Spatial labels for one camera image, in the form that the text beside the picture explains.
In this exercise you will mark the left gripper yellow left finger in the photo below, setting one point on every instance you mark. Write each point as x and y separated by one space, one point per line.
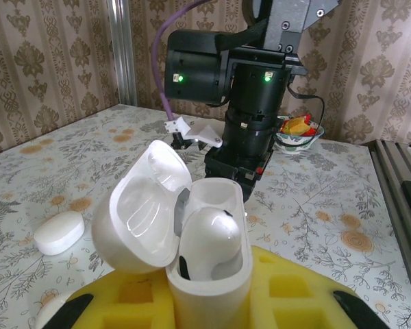
130 301

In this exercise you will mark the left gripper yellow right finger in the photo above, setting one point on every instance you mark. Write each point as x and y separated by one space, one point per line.
294 294

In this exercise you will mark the white glossy flip-lid earbud case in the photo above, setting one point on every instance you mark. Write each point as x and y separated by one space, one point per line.
133 219

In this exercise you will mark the white earbud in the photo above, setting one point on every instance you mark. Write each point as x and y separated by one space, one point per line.
209 233

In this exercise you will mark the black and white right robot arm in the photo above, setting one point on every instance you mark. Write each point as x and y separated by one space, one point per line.
294 17

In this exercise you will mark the red candy wrapper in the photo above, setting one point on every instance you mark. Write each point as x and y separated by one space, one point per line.
299 118

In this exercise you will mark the yellow candy wrapper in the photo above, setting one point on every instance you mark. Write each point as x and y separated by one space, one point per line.
296 128

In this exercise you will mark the patterned bowl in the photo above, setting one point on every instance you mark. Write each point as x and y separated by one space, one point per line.
296 142

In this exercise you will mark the aluminium frame post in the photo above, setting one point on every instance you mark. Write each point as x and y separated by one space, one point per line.
123 51

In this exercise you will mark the wide aluminium extrusion rail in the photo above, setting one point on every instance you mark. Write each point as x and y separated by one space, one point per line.
394 192

